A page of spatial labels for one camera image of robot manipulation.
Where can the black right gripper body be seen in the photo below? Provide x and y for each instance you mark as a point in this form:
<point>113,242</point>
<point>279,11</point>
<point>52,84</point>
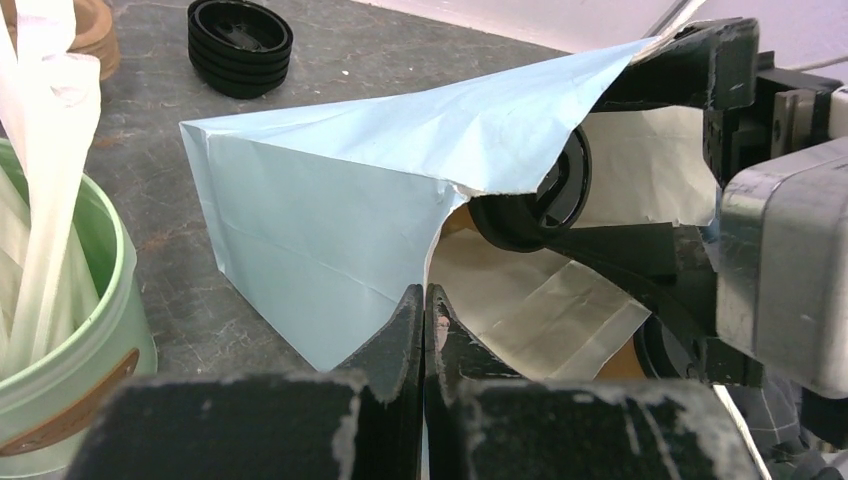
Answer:
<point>753,110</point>

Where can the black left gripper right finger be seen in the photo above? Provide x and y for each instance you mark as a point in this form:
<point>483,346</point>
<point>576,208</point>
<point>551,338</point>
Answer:
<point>486,421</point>

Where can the green cup holder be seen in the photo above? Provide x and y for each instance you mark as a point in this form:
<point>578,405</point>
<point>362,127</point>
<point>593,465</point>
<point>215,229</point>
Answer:
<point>46,408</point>

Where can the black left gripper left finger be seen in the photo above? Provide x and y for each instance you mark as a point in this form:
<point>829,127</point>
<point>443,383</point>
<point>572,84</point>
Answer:
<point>361,420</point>

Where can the black plastic cup lid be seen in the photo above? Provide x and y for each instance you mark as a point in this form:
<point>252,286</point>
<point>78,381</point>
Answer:
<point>662,355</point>

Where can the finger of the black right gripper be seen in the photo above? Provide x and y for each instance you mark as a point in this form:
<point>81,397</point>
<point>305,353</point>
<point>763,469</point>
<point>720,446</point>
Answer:
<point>665,268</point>

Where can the white stir sticks bundle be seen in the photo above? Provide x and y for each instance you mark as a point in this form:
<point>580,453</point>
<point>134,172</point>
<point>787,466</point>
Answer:
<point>50,108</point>

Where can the dark grey checked cloth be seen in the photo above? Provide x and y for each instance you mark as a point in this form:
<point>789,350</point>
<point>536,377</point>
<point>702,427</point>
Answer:
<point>772,414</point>

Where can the light blue paper bag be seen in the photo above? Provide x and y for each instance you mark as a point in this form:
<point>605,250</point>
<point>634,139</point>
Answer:
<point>321,216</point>

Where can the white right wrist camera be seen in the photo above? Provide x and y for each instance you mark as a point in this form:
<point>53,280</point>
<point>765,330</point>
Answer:
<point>782,276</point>

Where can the stack of black lids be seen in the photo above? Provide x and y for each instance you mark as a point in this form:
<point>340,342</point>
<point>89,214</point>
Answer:
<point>239,48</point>

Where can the brown paper coffee cup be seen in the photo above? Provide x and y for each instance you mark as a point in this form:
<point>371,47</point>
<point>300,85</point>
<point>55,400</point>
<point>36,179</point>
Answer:
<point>623,365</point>

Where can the brown pulp cup carriers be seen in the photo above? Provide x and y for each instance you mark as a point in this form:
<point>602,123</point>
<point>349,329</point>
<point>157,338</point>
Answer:
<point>96,36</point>

